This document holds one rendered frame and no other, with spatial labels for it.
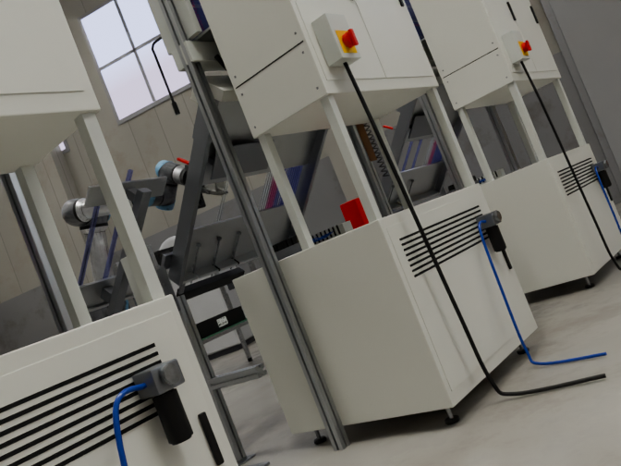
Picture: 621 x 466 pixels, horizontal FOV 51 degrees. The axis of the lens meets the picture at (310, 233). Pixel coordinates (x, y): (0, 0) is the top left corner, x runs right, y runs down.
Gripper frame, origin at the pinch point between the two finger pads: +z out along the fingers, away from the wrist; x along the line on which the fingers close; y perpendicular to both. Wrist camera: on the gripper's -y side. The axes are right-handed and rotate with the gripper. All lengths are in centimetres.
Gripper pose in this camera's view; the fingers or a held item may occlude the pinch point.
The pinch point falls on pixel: (223, 193)
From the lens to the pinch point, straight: 250.2
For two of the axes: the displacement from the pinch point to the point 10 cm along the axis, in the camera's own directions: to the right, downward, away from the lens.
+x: 6.0, -2.0, 7.7
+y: 1.0, -9.4, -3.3
